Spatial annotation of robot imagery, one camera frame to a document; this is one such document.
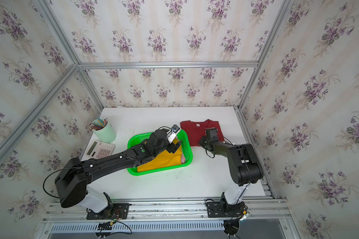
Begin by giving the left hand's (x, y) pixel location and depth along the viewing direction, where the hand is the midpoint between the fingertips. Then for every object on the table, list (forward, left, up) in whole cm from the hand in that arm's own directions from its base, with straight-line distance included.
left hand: (179, 138), depth 80 cm
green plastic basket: (+7, +25, -12) cm, 29 cm away
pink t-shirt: (-5, -3, -16) cm, 17 cm away
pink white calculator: (+2, +51, -17) cm, 53 cm away
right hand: (+9, -16, -18) cm, 25 cm away
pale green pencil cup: (+8, +45, -8) cm, 46 cm away
